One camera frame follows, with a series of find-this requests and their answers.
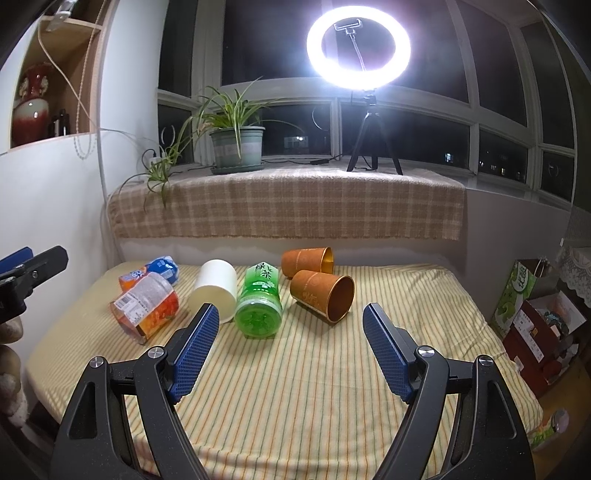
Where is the rear orange paper cup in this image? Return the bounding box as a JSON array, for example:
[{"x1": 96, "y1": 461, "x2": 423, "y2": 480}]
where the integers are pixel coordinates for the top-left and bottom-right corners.
[{"x1": 280, "y1": 247, "x2": 335, "y2": 279}]

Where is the striped yellow table cloth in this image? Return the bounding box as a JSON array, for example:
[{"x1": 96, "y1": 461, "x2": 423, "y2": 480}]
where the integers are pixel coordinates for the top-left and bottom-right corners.
[{"x1": 25, "y1": 261, "x2": 543, "y2": 479}]

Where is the green white carton box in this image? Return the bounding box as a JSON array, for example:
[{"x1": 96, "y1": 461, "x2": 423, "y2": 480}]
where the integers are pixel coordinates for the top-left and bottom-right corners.
[{"x1": 489, "y1": 258, "x2": 554, "y2": 340}]

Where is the blue orange Arctic Ocean cup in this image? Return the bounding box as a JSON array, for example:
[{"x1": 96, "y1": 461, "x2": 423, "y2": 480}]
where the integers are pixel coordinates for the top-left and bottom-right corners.
[{"x1": 118, "y1": 256, "x2": 178, "y2": 292}]

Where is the orange paper cup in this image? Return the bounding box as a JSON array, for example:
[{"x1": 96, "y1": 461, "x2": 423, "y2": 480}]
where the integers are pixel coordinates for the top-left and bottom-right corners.
[
  {"x1": 280, "y1": 247, "x2": 335, "y2": 279},
  {"x1": 290, "y1": 270, "x2": 355, "y2": 324}
]

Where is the green tea cup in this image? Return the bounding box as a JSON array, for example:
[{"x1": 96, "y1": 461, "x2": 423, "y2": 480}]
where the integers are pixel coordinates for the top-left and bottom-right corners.
[{"x1": 235, "y1": 262, "x2": 283, "y2": 339}]

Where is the red ceramic vase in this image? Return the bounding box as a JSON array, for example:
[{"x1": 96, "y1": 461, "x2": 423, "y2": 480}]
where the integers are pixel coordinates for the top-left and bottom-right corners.
[{"x1": 11, "y1": 62, "x2": 53, "y2": 146}]

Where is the wooden wall shelf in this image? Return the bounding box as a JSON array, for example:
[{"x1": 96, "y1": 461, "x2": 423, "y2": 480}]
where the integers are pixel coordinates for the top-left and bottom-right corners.
[{"x1": 9, "y1": 1, "x2": 118, "y2": 149}]

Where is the red cardboard box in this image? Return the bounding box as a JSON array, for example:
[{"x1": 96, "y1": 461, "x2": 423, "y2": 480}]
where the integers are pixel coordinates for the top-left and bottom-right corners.
[{"x1": 503, "y1": 291, "x2": 590, "y2": 398}]

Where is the potted spider plant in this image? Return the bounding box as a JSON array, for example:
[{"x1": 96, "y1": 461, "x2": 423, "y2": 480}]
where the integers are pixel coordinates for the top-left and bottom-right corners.
[{"x1": 117, "y1": 78, "x2": 304, "y2": 209}]

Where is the white hanging cable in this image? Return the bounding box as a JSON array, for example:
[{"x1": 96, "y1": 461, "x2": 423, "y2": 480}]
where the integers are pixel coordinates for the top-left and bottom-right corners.
[{"x1": 36, "y1": 0, "x2": 123, "y2": 266}]

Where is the front orange paper cup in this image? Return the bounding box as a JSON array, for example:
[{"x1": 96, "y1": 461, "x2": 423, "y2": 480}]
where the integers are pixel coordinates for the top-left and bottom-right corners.
[{"x1": 290, "y1": 270, "x2": 355, "y2": 324}]

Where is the ring light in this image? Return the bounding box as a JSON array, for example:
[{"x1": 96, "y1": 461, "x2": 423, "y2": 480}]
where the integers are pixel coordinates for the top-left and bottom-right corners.
[{"x1": 307, "y1": 5, "x2": 412, "y2": 91}]

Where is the white paper cup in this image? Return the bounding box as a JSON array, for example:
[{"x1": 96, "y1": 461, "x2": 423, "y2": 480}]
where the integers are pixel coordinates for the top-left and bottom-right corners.
[{"x1": 187, "y1": 259, "x2": 238, "y2": 324}]

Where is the black tripod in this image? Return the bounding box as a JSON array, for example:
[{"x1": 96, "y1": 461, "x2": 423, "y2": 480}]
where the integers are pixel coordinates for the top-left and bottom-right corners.
[{"x1": 346, "y1": 91, "x2": 403, "y2": 176}]

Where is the beige plaid sill cloth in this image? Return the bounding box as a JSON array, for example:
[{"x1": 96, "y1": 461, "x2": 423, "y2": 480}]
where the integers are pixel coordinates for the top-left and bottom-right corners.
[{"x1": 107, "y1": 166, "x2": 467, "y2": 241}]

